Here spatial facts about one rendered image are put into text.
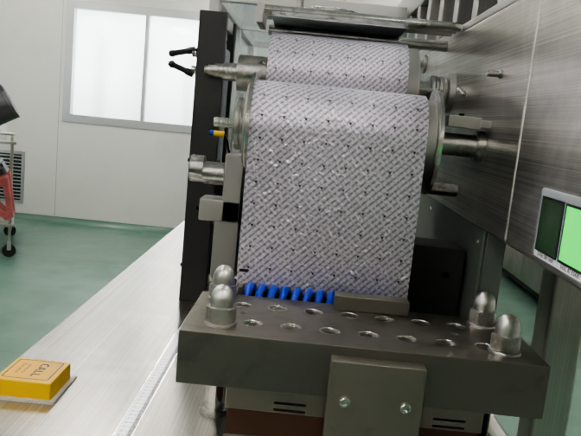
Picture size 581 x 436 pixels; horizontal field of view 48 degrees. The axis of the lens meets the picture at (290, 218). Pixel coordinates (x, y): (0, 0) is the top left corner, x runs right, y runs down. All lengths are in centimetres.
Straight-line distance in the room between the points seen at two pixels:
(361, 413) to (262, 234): 29
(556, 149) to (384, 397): 31
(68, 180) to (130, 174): 63
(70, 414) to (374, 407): 35
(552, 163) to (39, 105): 645
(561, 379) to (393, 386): 49
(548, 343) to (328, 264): 41
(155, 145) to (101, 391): 579
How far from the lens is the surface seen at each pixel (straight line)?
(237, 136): 90
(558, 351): 114
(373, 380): 70
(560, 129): 70
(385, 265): 89
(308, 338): 72
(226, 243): 97
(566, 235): 64
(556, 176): 69
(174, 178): 659
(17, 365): 91
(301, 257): 88
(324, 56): 112
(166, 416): 82
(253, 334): 72
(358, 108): 88
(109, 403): 85
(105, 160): 674
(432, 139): 89
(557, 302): 111
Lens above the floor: 126
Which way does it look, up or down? 9 degrees down
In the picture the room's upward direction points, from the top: 6 degrees clockwise
